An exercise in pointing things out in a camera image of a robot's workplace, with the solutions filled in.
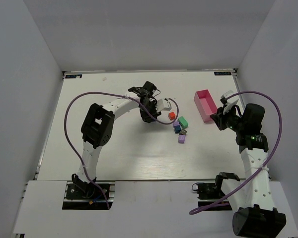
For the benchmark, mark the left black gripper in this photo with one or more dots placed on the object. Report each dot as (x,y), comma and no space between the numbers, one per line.
(149,114)

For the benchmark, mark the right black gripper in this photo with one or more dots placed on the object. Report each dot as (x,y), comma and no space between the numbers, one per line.
(220,119)

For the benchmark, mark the red wood block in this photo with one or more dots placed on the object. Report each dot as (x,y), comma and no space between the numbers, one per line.
(172,115)

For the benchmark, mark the teal small wood block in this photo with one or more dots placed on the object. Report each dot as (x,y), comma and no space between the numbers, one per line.
(177,129)

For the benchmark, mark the green wood block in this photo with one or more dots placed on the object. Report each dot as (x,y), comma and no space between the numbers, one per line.
(183,122)

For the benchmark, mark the grey wood block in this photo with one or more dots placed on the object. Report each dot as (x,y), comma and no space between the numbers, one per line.
(183,132)

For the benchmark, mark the lilac wood block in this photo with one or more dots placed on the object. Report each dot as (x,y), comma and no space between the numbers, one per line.
(181,138)

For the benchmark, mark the pink plastic box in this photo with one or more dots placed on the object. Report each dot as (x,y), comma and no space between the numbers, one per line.
(205,105)

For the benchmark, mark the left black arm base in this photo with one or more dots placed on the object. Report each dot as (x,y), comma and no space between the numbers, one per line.
(76,199)

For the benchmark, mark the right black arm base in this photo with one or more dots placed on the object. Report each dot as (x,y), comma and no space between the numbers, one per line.
(209,192)

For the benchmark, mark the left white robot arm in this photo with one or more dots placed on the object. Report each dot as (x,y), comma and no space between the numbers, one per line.
(98,124)

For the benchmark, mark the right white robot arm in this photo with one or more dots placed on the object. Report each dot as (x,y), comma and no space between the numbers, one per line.
(255,212)

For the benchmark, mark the right blue table label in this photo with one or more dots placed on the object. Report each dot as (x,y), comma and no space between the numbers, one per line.
(222,73)

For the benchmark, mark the blue table label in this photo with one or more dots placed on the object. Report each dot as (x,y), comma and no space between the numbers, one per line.
(73,76)
(222,73)

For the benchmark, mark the left blue table label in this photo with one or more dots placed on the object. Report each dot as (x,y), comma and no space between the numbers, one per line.
(73,76)

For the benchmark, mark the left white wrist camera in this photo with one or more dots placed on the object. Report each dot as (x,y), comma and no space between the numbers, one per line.
(163,105)

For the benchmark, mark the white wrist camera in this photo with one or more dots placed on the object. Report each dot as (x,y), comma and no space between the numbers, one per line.
(163,105)
(228,101)

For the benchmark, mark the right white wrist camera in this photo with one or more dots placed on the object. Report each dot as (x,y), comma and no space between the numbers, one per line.
(228,101)

